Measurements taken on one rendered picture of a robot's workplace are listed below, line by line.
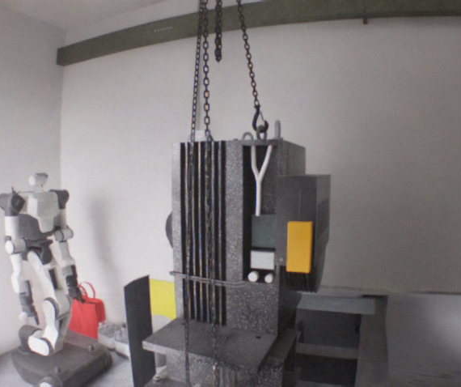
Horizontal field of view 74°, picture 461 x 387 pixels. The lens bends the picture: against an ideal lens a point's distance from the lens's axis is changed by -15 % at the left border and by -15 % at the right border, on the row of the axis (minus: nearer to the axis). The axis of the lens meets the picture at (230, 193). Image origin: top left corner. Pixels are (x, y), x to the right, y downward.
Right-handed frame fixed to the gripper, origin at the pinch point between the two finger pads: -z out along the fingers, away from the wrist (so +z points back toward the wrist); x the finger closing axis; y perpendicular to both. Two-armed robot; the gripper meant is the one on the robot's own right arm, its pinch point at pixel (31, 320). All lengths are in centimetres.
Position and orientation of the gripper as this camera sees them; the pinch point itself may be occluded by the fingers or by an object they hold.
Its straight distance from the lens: 245.5
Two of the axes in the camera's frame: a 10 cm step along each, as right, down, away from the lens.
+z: -1.9, -9.8, -0.1
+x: 9.3, -1.8, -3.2
